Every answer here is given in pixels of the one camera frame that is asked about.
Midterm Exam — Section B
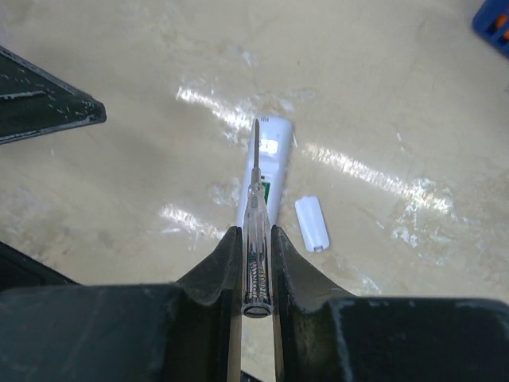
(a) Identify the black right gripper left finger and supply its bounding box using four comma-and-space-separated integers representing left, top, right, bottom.
1, 227, 242, 381

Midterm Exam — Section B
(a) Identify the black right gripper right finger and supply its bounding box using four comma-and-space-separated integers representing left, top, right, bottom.
271, 227, 508, 381

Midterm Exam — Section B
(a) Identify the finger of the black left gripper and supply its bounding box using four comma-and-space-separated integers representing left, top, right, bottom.
0, 48, 107, 144

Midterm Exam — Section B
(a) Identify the clear handled screwdriver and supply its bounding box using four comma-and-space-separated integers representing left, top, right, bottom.
242, 119, 273, 318

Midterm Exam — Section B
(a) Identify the white battery cover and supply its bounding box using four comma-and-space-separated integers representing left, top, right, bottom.
295, 196, 330, 252

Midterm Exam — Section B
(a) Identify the white remote control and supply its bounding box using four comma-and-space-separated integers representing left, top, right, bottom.
236, 116, 293, 227

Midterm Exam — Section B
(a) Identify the green AA battery upper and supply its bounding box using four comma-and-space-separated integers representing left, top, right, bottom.
262, 181, 270, 202

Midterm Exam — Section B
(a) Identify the blue plastic basket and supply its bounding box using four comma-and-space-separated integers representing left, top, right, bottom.
472, 0, 508, 58

